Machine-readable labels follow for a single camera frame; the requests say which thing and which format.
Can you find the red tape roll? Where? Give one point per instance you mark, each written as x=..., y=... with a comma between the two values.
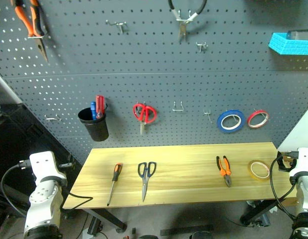
x=252, y=117

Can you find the black floor box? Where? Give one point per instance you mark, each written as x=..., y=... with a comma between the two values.
x=94, y=225

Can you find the blue plastic storage bin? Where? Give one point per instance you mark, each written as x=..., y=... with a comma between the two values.
x=291, y=46

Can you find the grey metal pegboard wall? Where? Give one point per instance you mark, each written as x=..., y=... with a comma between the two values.
x=169, y=74

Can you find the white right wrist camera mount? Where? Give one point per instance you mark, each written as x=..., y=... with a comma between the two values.
x=306, y=159

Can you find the orange and black combination pliers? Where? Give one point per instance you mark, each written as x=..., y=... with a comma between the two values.
x=227, y=175

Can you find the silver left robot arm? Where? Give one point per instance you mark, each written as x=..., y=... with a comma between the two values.
x=44, y=199

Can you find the blue tape roll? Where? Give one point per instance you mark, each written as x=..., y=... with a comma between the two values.
x=220, y=123

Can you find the orange long-nose pliers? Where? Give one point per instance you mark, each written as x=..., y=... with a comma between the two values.
x=32, y=20

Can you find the orange and black screwdriver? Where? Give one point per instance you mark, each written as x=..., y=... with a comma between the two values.
x=116, y=174

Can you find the silver double metal hook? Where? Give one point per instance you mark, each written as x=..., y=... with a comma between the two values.
x=119, y=24
x=178, y=109
x=207, y=114
x=54, y=118
x=201, y=46

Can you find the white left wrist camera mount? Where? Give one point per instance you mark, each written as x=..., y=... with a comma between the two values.
x=43, y=164

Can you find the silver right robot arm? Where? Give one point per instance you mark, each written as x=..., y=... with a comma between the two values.
x=306, y=196

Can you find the yellow tape roll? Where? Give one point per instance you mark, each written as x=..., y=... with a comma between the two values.
x=251, y=170

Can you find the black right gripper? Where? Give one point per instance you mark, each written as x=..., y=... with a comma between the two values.
x=294, y=164

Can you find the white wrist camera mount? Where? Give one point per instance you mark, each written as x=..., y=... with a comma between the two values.
x=43, y=164
x=306, y=159

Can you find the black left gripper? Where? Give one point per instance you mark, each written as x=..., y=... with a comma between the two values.
x=65, y=164

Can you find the blue and black scissors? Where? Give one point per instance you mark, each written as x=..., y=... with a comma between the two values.
x=144, y=181

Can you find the black plastic cup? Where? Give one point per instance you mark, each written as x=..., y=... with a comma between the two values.
x=96, y=129

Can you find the black metal table leg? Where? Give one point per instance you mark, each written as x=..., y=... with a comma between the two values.
x=106, y=219
x=258, y=211

